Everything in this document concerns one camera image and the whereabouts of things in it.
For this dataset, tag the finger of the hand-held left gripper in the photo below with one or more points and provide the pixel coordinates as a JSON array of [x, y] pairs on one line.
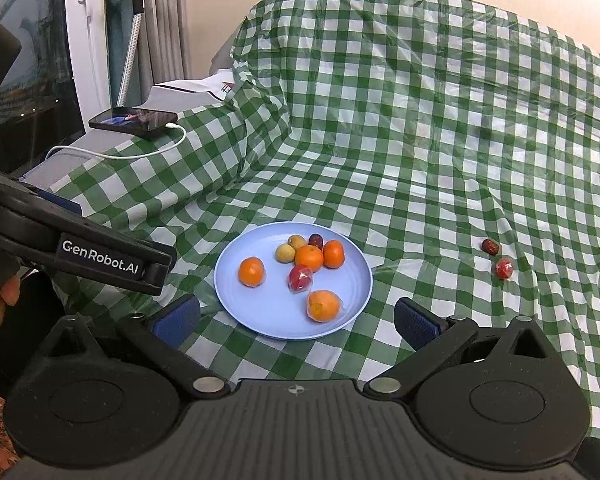
[[60, 202]]

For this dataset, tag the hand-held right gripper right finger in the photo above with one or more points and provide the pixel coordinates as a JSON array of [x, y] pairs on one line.
[[416, 324]]

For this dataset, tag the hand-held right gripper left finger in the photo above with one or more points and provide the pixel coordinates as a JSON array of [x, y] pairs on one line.
[[177, 322]]

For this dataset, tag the light blue plate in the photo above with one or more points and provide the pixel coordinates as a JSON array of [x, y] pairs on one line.
[[260, 305]]

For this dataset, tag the orange tangerine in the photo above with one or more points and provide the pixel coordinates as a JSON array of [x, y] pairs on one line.
[[324, 306], [333, 253], [309, 258], [252, 271]]

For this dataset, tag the red fruit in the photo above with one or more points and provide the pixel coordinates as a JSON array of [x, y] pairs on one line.
[[300, 278], [504, 268]]

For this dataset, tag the red date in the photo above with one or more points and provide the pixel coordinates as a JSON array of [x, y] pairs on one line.
[[490, 246], [316, 241]]

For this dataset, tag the small yellow fruit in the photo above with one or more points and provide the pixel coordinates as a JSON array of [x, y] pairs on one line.
[[285, 253], [297, 241]]

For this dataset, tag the person's left hand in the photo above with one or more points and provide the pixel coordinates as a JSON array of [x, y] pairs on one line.
[[2, 297]]

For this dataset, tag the black smartphone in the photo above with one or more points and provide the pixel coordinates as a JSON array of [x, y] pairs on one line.
[[132, 121]]

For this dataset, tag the white printed bedding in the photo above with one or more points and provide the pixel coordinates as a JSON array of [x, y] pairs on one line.
[[195, 87]]

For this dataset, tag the green checked tablecloth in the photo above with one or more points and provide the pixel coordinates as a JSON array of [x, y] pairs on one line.
[[430, 135]]

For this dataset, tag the grey curtain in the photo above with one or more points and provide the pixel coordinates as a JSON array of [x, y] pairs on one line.
[[167, 20]]

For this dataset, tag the white window frame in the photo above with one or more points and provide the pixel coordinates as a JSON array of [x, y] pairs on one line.
[[87, 35]]

